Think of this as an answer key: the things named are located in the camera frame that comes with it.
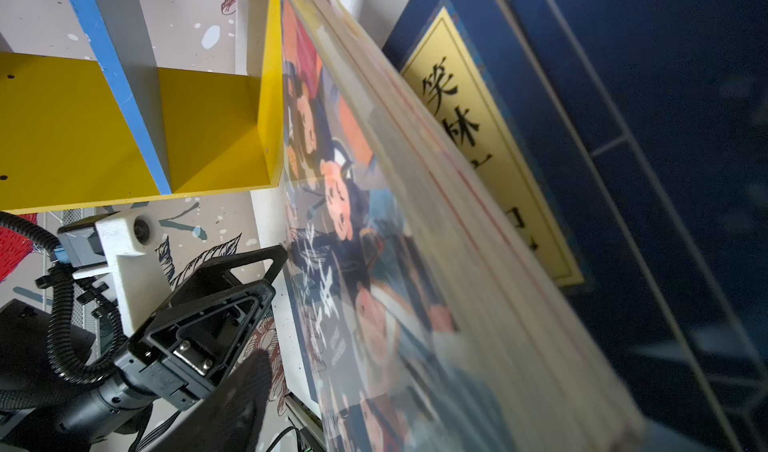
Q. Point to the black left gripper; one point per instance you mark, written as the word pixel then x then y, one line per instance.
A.
pixel 189 349

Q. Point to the colourful illustrated thick book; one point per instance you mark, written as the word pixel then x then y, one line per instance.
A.
pixel 430 323

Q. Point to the blue book yellow label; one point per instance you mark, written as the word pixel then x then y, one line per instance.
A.
pixel 645 123

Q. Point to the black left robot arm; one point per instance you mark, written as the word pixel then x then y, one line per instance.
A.
pixel 61 389

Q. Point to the yellow pink blue bookshelf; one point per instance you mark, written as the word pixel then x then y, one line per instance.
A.
pixel 116 101

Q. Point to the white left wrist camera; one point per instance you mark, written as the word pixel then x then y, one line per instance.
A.
pixel 124 247

